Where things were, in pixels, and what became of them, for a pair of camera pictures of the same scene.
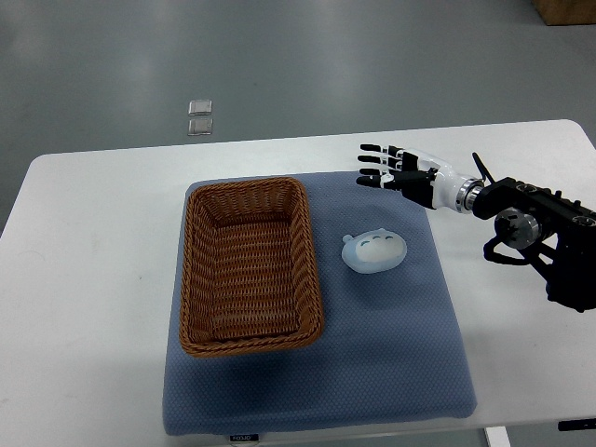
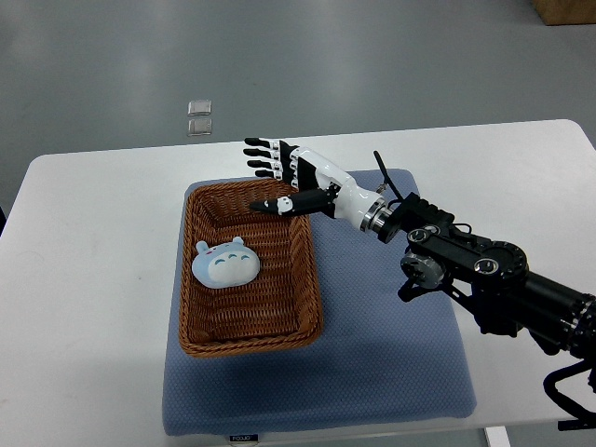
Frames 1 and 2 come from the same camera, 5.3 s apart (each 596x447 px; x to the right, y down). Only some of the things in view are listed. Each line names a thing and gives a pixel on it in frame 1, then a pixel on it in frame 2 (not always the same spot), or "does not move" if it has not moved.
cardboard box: [566, 12] does not move
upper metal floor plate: [199, 107] does not move
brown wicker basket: [250, 275] does not move
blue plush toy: [373, 251] to [225, 264]
